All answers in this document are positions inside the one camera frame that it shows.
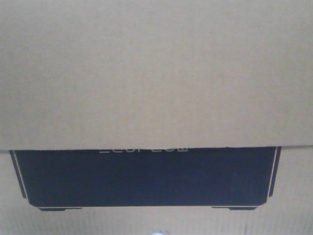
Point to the brown cardboard box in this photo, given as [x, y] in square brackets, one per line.
[155, 74]

